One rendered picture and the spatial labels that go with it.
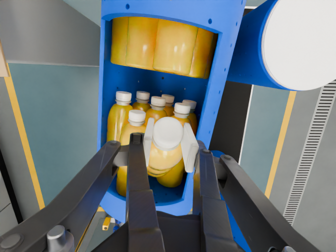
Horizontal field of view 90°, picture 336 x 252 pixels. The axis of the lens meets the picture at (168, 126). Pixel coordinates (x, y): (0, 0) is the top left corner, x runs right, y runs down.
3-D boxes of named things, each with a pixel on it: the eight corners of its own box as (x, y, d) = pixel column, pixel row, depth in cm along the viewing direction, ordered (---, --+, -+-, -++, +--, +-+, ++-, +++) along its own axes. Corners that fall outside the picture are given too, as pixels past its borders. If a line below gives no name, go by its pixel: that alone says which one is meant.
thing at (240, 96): (181, 176, 177) (183, 185, 163) (191, 11, 130) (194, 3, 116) (230, 176, 179) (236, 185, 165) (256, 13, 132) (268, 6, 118)
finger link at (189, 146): (191, 144, 15) (199, 146, 15) (184, 122, 22) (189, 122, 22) (185, 172, 16) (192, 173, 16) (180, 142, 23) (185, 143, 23)
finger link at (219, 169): (200, 162, 14) (235, 167, 14) (192, 138, 19) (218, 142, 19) (197, 177, 15) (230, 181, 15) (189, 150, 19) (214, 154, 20)
